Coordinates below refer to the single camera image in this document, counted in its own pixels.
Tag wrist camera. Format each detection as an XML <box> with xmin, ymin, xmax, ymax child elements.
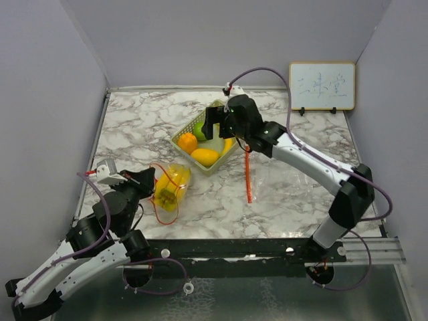
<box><xmin>222</xmin><ymin>82</ymin><xmax>245</xmax><ymax>99</ymax></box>
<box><xmin>86</xmin><ymin>158</ymin><xmax>127</xmax><ymax>185</ymax></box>

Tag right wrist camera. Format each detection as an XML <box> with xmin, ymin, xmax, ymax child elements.
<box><xmin>222</xmin><ymin>82</ymin><xmax>245</xmax><ymax>99</ymax></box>

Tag clear zip bag red zipper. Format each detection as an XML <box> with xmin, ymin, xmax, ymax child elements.
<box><xmin>149</xmin><ymin>163</ymin><xmax>191</xmax><ymax>225</ymax></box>

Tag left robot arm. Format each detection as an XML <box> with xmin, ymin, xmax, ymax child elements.
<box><xmin>5</xmin><ymin>165</ymin><xmax>155</xmax><ymax>320</ymax></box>

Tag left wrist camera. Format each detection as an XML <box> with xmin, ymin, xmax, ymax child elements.
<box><xmin>86</xmin><ymin>158</ymin><xmax>127</xmax><ymax>185</ymax></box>

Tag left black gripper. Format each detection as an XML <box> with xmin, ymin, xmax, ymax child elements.
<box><xmin>110</xmin><ymin>167</ymin><xmax>155</xmax><ymax>234</ymax></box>

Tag yellow mango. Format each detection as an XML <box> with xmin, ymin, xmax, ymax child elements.
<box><xmin>191</xmin><ymin>148</ymin><xmax>220</xmax><ymax>167</ymax></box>

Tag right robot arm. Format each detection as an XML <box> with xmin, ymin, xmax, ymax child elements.
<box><xmin>202</xmin><ymin>94</ymin><xmax>375</xmax><ymax>261</ymax></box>

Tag small whiteboard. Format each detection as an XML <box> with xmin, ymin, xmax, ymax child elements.
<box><xmin>289</xmin><ymin>62</ymin><xmax>356</xmax><ymax>111</ymax></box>

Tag yellow banana bunch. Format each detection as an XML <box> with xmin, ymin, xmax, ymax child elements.
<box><xmin>154</xmin><ymin>164</ymin><xmax>191</xmax><ymax>212</ymax></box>

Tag green plastic basket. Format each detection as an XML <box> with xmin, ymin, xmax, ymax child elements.
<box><xmin>170</xmin><ymin>108</ymin><xmax>241</xmax><ymax>177</ymax></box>

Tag orange bell pepper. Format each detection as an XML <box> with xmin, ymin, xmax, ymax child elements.
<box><xmin>177</xmin><ymin>132</ymin><xmax>198</xmax><ymax>154</ymax></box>

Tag small yellow bananas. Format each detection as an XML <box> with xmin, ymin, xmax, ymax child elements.
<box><xmin>221</xmin><ymin>138</ymin><xmax>234</xmax><ymax>156</ymax></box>

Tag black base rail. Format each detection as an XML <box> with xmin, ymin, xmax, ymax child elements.
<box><xmin>133</xmin><ymin>235</ymin><xmax>355</xmax><ymax>278</ymax></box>

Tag green lime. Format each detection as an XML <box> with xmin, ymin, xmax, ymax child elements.
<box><xmin>193</xmin><ymin>122</ymin><xmax>207</xmax><ymax>142</ymax></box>

